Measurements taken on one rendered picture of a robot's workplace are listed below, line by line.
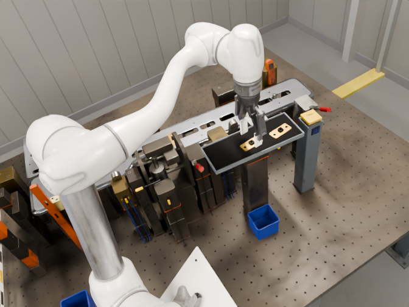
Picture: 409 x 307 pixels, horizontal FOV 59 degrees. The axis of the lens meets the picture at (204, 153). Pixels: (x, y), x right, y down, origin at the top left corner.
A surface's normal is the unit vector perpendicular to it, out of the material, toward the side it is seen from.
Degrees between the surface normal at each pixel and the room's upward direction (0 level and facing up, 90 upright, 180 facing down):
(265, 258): 0
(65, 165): 34
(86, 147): 21
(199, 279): 45
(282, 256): 0
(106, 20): 90
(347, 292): 0
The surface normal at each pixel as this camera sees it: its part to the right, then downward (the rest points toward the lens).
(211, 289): -0.70, -0.14
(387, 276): -0.14, -0.66
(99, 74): 0.51, 0.59
